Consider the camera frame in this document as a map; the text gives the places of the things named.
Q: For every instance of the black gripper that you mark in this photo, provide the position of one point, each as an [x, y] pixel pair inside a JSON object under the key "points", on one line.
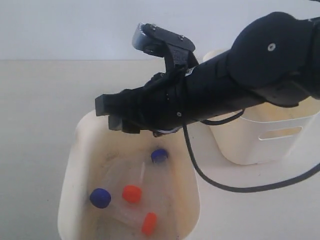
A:
{"points": [[163, 105]]}

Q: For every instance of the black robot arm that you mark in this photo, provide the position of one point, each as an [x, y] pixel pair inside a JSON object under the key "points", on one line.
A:
{"points": [[275, 59]]}

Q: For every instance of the cream bin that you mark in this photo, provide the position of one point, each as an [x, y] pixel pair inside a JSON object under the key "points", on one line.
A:
{"points": [[93, 149], [265, 133]]}

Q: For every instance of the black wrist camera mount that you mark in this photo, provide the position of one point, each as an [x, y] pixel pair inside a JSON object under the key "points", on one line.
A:
{"points": [[176, 49]]}

